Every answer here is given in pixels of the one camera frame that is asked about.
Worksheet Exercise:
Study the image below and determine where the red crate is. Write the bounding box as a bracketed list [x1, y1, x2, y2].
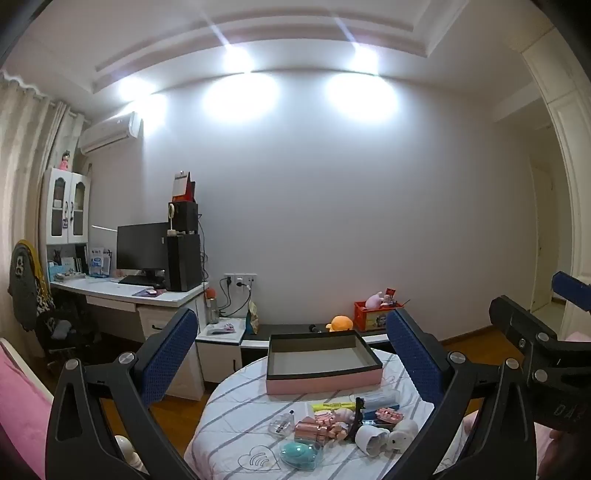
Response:
[353, 300, 393, 332]

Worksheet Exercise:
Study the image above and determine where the pink haired doll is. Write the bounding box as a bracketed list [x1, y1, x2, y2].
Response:
[318, 404, 356, 444]

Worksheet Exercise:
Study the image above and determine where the white bed frame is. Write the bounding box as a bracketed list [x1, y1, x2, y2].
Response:
[0, 337, 52, 400]

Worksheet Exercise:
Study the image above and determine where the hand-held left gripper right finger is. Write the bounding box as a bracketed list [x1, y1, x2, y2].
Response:
[385, 308, 539, 480]

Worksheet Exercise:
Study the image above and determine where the clear plastic box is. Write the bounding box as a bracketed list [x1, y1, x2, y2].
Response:
[360, 390, 400, 411]

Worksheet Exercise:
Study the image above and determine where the pink blanket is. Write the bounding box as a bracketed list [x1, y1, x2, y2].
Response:
[0, 346, 54, 480]

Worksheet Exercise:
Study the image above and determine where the white glass-door cabinet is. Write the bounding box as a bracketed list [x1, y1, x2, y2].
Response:
[41, 167, 92, 245]

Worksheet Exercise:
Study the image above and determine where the water bottle with orange cap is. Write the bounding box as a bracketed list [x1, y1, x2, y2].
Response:
[204, 287, 220, 324]

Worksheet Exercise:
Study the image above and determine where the white nightstand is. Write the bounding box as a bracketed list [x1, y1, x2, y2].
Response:
[195, 316, 247, 384]

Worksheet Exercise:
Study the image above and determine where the white air conditioner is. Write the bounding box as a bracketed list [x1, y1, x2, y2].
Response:
[78, 112, 143, 155]

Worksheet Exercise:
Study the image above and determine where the rose gold metallic case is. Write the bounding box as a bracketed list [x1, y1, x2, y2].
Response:
[295, 418, 334, 448]

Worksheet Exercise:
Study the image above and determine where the clear perfume bottle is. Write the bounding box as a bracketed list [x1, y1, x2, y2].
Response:
[268, 411, 296, 437]

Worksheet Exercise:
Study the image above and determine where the teal egg-shaped case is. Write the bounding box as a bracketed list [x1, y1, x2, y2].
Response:
[281, 442, 324, 469]

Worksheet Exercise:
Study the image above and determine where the white door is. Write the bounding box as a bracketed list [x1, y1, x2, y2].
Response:
[522, 46, 591, 324]

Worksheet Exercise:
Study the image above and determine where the red desk calendar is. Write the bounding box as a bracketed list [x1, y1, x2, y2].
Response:
[173, 172, 197, 204]

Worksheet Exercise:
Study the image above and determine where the blue and white box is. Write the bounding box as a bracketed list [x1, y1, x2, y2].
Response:
[88, 247, 112, 278]

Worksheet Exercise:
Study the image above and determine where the white desk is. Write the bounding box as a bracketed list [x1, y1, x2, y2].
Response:
[48, 277, 208, 400]

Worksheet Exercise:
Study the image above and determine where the beige curtain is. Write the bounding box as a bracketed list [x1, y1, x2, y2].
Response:
[0, 69, 86, 333]

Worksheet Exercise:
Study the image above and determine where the white cup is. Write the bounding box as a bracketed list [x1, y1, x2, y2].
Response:
[355, 425, 392, 457]

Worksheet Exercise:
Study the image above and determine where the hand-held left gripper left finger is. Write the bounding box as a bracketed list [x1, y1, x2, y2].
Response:
[45, 307, 199, 480]

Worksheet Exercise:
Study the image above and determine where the black computer monitor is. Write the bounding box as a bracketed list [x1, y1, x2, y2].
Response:
[116, 222, 171, 278]

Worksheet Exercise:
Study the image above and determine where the white round figurine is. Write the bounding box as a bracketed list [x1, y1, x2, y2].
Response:
[388, 419, 419, 452]

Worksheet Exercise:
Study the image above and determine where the black computer tower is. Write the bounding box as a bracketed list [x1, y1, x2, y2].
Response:
[165, 233, 204, 292]

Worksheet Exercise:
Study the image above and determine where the black speaker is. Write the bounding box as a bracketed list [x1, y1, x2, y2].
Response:
[168, 202, 199, 234]

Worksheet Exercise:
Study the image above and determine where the pink box with black rim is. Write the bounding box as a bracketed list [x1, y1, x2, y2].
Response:
[265, 330, 384, 395]

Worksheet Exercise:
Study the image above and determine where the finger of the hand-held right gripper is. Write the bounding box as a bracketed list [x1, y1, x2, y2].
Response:
[551, 271, 591, 315]
[489, 295, 568, 356]

